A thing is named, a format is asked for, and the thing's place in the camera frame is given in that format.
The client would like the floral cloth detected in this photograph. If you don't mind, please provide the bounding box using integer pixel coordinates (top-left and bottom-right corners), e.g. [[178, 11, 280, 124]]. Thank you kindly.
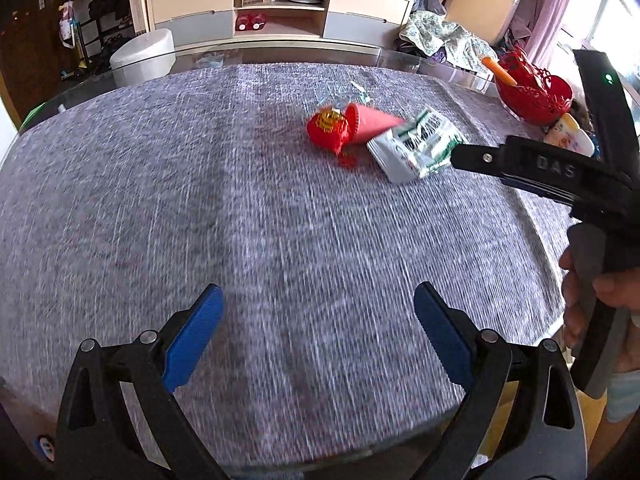
[[400, 10, 498, 73]]

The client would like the white round stool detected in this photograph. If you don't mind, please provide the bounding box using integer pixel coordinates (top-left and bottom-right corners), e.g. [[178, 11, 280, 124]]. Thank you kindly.
[[110, 30, 177, 88]]

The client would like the window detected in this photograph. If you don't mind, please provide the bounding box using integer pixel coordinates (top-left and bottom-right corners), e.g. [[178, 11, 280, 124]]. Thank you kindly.
[[560, 0, 640, 126]]

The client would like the pink curtain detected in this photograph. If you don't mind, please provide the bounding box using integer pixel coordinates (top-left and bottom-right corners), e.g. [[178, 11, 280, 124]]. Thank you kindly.
[[520, 0, 588, 66]]

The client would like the person's right hand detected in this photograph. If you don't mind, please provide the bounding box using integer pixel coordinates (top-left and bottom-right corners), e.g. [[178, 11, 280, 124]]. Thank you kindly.
[[558, 249, 640, 376]]

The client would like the red tasselled pouch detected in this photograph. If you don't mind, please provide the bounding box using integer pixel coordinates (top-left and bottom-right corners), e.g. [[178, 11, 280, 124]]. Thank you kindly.
[[306, 106, 357, 168]]

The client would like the white green foil packet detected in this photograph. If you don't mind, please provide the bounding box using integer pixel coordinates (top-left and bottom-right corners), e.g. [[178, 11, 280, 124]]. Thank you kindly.
[[366, 106, 468, 184]]

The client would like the grey woven table mat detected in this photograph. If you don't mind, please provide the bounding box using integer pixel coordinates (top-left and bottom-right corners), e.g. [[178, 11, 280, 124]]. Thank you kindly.
[[0, 62, 581, 468]]

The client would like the cream grey TV cabinet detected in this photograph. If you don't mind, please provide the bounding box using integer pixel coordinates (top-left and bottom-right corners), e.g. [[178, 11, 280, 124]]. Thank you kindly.
[[145, 0, 416, 51]]

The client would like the clear crinkled wrapper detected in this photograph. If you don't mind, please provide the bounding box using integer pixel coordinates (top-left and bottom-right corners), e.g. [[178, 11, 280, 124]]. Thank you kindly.
[[317, 82, 373, 111]]

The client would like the red paper cone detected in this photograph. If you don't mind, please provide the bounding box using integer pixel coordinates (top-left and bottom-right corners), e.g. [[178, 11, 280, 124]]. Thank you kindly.
[[345, 102, 408, 146]]

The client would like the orange carrot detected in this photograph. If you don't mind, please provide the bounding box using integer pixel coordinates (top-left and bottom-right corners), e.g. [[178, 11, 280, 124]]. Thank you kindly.
[[482, 56, 518, 86]]

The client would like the red lattice basket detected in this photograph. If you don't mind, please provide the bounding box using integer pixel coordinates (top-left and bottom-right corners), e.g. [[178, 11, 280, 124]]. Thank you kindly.
[[495, 46, 574, 126]]

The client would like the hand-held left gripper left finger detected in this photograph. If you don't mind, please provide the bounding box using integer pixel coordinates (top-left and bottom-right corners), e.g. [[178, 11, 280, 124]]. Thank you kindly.
[[54, 283, 226, 480]]

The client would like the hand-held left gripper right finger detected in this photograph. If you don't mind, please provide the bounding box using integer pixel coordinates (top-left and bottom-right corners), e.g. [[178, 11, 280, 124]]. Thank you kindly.
[[414, 281, 588, 480]]

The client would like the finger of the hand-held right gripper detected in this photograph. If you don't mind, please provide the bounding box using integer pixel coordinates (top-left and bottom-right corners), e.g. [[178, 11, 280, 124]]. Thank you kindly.
[[495, 172, 591, 209], [450, 135, 633, 197]]

